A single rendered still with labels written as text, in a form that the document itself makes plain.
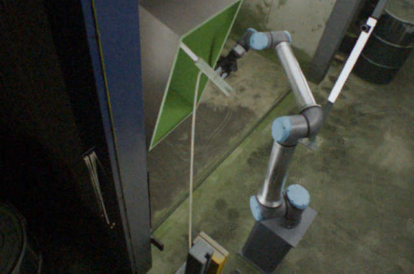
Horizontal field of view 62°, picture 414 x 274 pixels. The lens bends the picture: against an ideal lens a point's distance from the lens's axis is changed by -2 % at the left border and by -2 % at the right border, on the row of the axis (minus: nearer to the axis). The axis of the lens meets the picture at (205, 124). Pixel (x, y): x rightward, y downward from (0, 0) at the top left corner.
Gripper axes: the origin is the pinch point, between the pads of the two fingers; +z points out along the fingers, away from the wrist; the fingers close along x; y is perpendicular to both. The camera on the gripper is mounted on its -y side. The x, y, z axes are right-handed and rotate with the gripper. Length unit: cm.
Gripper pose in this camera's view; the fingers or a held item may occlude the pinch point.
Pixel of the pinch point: (214, 79)
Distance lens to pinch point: 209.5
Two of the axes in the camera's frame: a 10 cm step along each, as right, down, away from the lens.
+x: -6.4, -5.5, -5.4
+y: -3.8, -3.9, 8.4
